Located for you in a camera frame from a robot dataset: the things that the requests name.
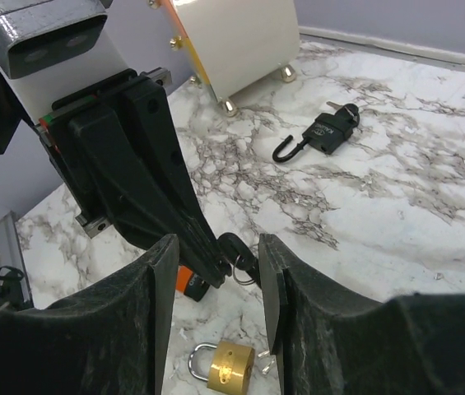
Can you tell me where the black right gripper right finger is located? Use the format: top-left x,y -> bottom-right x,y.
258,235 -> 465,394

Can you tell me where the brass padlock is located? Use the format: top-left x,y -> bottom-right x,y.
188,341 -> 254,395

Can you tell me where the small silver key bunch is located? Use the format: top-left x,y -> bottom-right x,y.
256,349 -> 277,375

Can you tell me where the cream cylinder with coloured face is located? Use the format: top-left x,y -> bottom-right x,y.
148,0 -> 300,117

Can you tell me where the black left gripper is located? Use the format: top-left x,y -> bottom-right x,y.
36,68 -> 230,288

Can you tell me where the aluminium frame rail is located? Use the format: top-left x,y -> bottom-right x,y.
0,213 -> 34,311

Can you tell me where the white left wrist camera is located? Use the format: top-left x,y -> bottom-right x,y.
0,0 -> 128,121

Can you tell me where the black Kaijing padlock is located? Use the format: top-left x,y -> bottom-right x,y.
272,101 -> 360,163

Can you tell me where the orange and black padlock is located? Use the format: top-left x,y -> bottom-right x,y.
175,266 -> 210,302

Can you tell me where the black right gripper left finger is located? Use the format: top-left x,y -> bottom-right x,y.
0,235 -> 179,394

